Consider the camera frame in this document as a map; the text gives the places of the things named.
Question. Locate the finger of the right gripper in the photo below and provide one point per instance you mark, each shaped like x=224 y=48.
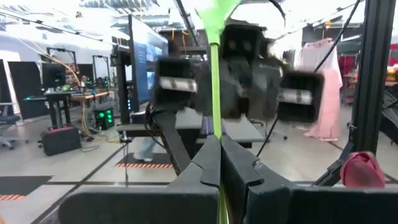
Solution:
x=262 y=93
x=231 y=93

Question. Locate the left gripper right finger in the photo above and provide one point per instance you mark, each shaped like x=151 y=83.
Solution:
x=311 y=205

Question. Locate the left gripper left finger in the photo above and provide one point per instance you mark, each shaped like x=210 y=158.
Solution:
x=140 y=205

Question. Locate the dark red artificial tulip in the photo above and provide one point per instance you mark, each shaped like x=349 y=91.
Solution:
x=215 y=93
x=362 y=169

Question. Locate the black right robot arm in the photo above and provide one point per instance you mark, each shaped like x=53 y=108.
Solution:
x=171 y=140

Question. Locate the blue display screen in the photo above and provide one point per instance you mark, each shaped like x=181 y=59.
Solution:
x=146 y=62

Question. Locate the black mat with hazard stripes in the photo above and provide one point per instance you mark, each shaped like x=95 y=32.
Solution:
x=144 y=160
x=21 y=185

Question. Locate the dark grey side table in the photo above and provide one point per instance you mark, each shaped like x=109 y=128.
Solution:
x=186 y=121

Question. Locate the person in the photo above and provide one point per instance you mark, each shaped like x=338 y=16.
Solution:
x=146 y=149

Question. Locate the pink hanging dress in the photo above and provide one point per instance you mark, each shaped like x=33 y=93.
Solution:
x=320 y=90

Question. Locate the green-lit black device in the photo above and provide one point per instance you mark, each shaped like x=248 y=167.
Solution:
x=104 y=118

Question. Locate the black case with red lid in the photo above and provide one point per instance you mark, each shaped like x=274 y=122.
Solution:
x=60 y=140

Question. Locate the black standing desk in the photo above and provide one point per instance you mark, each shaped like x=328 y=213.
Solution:
x=59 y=97

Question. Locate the office chair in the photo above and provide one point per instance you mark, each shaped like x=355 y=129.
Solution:
x=6 y=121

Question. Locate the black aluminium table frame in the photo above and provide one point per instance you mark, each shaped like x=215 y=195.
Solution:
x=373 y=77

